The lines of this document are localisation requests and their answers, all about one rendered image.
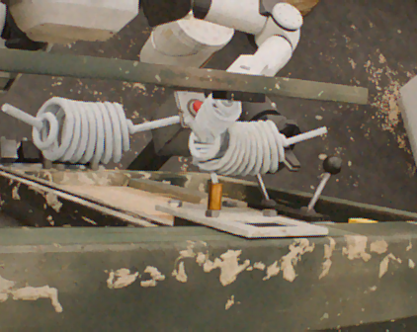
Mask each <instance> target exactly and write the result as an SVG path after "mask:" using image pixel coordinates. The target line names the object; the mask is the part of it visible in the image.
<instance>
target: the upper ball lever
mask: <svg viewBox="0 0 417 332"><path fill-rule="evenodd" d="M342 166H343V163H342V160H341V159H340V158H339V157H338V156H336V155H328V156H326V157H325V158H324V159H323V162H322V169H323V171H324V172H325V174H324V176H323V178H322V179H321V181H320V183H319V185H318V187H317V189H316V191H315V193H314V195H313V196H312V198H311V200H310V202H309V204H308V206H307V207H301V208H300V209H299V211H298V212H299V213H303V214H315V211H314V209H313V206H314V204H315V203H316V201H317V199H318V197H319V195H320V193H321V191H322V189H323V187H324V185H325V184H326V182H327V180H328V178H329V176H330V175H336V174H338V173H339V172H340V171H341V170H342Z"/></svg>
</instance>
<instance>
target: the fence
mask: <svg viewBox="0 0 417 332"><path fill-rule="evenodd" d="M128 186H129V187H131V188H135V189H138V190H142V191H145V192H148V193H152V194H155V195H159V196H163V197H167V198H171V199H175V200H179V201H182V202H186V203H190V204H194V205H207V204H208V200H209V194H208V193H203V192H199V191H195V190H191V189H186V188H182V187H178V186H173V185H169V184H165V183H160V182H156V181H152V180H148V179H129V182H128ZM224 200H230V201H236V206H237V207H239V208H247V209H251V210H255V211H258V212H262V211H261V210H258V209H254V208H250V207H247V203H244V202H240V201H237V200H233V199H228V198H224V197H221V203H222V201H224ZM276 216H279V217H283V218H287V219H292V220H296V221H300V222H305V223H309V224H321V223H334V222H330V221H327V222H308V221H304V220H300V219H295V218H291V217H287V216H283V215H279V214H276Z"/></svg>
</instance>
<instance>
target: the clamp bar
mask: <svg viewBox="0 0 417 332"><path fill-rule="evenodd" d="M240 102H245V103H262V104H263V103H265V95H262V94H253V93H244V92H234V91H217V90H212V93H211V94H210V95H209V96H208V98H206V100H205V102H204V103H203V104H202V106H201V108H200V109H199V111H198V115H197V116H196V118H195V123H196V124H197V125H198V126H199V128H200V129H201V130H202V131H203V132H205V133H206V134H207V138H206V141H205V143H202V142H200V143H198V142H199V140H198V136H197V135H196V134H193V136H192V138H193V140H194V141H197V142H196V143H194V146H195V147H196V148H200V149H199V150H198V151H199V152H200V153H207V152H209V151H210V150H211V149H212V147H213V144H214V142H213V137H212V136H211V135H210V133H209V131H214V132H218V134H219V135H220V147H219V150H218V152H217V153H216V154H215V156H214V157H213V158H214V159H212V158H211V160H209V161H206V162H204V163H203V164H213V163H216V162H218V161H219V160H220V159H221V157H222V156H224V154H225V151H223V150H224V148H225V146H224V145H223V144H224V143H225V138H226V133H227V128H228V127H229V126H230V125H232V123H233V122H235V120H237V119H238V117H239V115H240V112H241V107H240ZM223 104H224V105H225V106H224V105H223ZM214 106H215V107H214ZM216 107H217V108H216ZM218 108H219V109H218ZM217 157H220V158H217ZM200 170H201V171H202V172H203V173H209V174H210V177H211V180H212V182H209V183H208V204H207V205H183V202H182V201H179V200H169V201H167V205H155V210H157V211H161V212H164V213H168V214H171V215H174V218H173V222H172V221H169V220H166V219H162V218H159V217H156V216H153V215H150V214H147V213H144V212H141V211H138V210H136V209H134V208H131V207H125V206H122V205H120V204H117V203H113V202H110V201H107V200H104V199H100V198H98V197H95V196H92V195H88V194H85V193H83V192H79V191H76V190H73V189H70V188H67V187H64V186H61V185H58V184H55V183H52V182H50V181H47V180H44V179H41V178H38V177H32V176H29V175H26V174H24V173H20V172H17V171H15V170H12V169H8V168H6V167H3V166H1V165H0V210H1V211H4V212H6V213H8V214H10V215H11V216H13V217H15V218H17V219H19V220H20V221H22V222H24V223H26V224H28V225H29V226H32V227H69V226H84V227H118V226H161V227H167V226H211V227H213V228H217V229H220V230H224V231H227V232H230V233H234V234H237V235H242V236H245V237H248V238H253V237H286V236H317V235H327V233H328V229H327V228H324V227H320V226H317V225H313V224H309V223H305V222H300V221H296V220H292V219H287V218H283V217H279V216H276V211H275V210H274V209H262V212H258V211H255V210H251V209H247V208H243V207H237V206H236V201H230V200H224V201H222V203H221V194H222V183H219V182H218V181H217V179H216V176H215V173H213V172H212V171H211V172H209V171H206V170H203V169H202V168H201V167H200ZM260 222H274V223H278V224H282V225H286V226H281V227H255V226H252V225H248V224H244V223H260Z"/></svg>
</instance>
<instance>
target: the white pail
mask: <svg viewBox="0 0 417 332"><path fill-rule="evenodd" d="M155 28H156V27H155ZM155 28H154V29H155ZM154 29H153V31H154ZM153 31H152V35H151V37H150V38H149V40H148V41H147V43H146V44H145V46H144V48H143V49H142V51H141V54H140V62H143V61H144V62H152V63H161V64H169V65H176V66H185V67H193V68H199V67H200V66H201V65H202V64H203V63H204V62H205V61H206V60H207V59H208V60H207V61H206V62H205V63H204V65H203V66H202V67H201V69H203V68H204V67H205V66H206V64H207V63H208V62H209V61H210V60H211V59H212V57H213V56H214V55H215V54H216V53H217V52H218V51H219V50H220V49H222V48H223V47H224V46H225V45H226V44H227V43H228V42H229V41H230V40H231V38H232V36H233V33H234V32H235V31H236V29H232V28H230V27H228V28H226V27H223V26H219V25H216V24H212V23H209V22H205V21H202V20H199V19H196V18H194V15H193V11H192V12H191V13H190V14H189V15H187V16H186V17H185V18H183V19H181V20H178V21H174V22H170V23H166V24H163V25H160V26H158V27H157V28H156V29H155V31H154V32H153Z"/></svg>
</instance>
